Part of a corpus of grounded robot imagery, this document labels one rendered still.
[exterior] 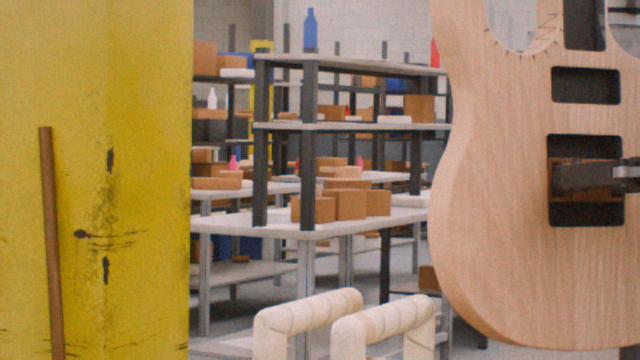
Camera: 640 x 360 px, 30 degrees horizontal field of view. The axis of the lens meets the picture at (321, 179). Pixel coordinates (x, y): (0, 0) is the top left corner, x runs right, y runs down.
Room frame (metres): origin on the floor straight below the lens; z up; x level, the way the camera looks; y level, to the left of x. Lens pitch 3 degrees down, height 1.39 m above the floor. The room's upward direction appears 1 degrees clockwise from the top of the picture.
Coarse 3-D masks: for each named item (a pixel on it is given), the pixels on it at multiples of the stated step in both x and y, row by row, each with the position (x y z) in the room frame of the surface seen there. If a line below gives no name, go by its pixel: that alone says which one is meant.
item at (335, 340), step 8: (336, 336) 1.08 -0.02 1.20; (344, 336) 1.07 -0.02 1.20; (352, 336) 1.07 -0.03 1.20; (360, 336) 1.08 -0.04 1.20; (336, 344) 1.08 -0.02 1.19; (344, 344) 1.07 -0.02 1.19; (352, 344) 1.07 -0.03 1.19; (360, 344) 1.08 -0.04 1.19; (336, 352) 1.08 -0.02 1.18; (344, 352) 1.07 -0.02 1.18; (352, 352) 1.07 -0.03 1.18; (360, 352) 1.08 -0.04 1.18
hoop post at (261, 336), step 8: (256, 328) 1.12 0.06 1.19; (264, 328) 1.11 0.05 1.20; (272, 328) 1.11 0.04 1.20; (280, 328) 1.11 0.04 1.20; (256, 336) 1.12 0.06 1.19; (264, 336) 1.11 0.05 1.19; (272, 336) 1.11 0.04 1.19; (280, 336) 1.11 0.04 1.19; (256, 344) 1.12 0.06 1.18; (264, 344) 1.11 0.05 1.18; (272, 344) 1.11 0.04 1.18; (280, 344) 1.12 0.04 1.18; (256, 352) 1.12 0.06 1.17; (264, 352) 1.11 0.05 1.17; (272, 352) 1.11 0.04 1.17; (280, 352) 1.12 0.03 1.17
